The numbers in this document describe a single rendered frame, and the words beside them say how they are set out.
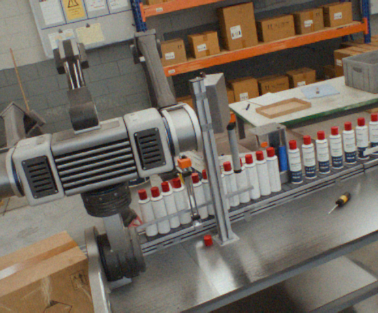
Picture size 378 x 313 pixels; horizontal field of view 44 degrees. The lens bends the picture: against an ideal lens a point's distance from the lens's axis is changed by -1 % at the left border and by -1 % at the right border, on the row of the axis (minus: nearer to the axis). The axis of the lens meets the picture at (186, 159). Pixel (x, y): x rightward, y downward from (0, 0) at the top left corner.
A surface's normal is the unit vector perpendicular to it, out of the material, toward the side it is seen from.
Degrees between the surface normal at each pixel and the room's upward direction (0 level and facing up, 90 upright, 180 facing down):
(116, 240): 90
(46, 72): 90
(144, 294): 0
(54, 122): 90
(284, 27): 90
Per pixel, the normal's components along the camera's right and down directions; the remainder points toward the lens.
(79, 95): 0.00, -0.44
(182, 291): -0.19, -0.91
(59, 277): 0.49, 0.23
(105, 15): 0.21, 0.32
